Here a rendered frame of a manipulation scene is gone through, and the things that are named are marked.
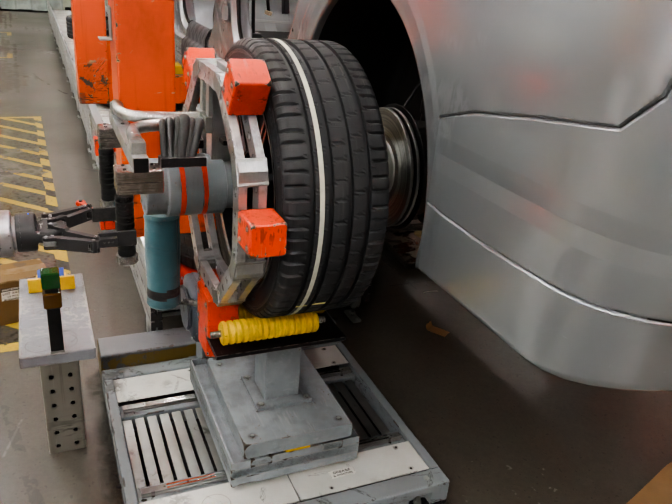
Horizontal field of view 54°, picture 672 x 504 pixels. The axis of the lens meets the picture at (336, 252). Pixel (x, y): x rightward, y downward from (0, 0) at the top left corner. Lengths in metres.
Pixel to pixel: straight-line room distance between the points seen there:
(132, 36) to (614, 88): 1.35
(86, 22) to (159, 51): 1.94
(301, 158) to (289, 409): 0.80
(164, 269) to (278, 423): 0.50
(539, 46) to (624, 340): 0.47
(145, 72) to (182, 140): 0.69
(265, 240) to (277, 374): 0.64
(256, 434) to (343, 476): 0.28
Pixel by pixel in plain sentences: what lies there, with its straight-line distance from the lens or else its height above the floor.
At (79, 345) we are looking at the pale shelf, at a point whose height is 0.45.
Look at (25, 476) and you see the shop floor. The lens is 2.09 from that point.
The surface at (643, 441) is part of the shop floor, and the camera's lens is 2.47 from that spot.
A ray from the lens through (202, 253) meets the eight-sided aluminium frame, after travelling 1.77.
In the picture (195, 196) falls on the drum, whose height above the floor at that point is 0.85.
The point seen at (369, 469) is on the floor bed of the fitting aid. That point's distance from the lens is 1.93.
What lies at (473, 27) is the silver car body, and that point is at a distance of 1.29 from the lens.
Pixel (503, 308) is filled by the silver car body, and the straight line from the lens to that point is 1.23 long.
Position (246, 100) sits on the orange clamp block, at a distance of 1.35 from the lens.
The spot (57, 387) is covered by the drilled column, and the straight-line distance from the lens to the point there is 2.01.
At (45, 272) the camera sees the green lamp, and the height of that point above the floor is 0.66.
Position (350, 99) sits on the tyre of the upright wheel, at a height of 1.09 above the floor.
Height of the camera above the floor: 1.35
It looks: 24 degrees down
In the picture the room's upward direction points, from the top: 5 degrees clockwise
